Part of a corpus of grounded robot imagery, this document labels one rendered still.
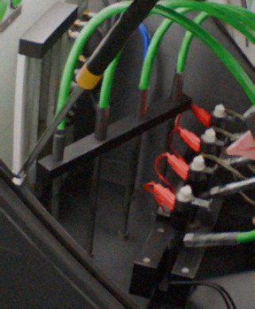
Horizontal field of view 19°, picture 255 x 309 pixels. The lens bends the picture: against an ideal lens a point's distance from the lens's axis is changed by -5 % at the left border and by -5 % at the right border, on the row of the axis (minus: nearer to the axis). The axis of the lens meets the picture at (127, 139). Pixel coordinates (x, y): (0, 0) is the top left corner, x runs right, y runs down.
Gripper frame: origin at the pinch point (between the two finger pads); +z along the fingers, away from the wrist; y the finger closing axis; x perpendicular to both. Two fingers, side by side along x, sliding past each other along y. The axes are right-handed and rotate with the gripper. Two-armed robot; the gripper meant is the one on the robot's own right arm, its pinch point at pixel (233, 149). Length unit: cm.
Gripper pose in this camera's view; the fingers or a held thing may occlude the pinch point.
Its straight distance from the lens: 110.7
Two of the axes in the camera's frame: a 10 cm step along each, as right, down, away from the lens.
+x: -5.4, 4.5, -7.1
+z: -6.7, 2.8, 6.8
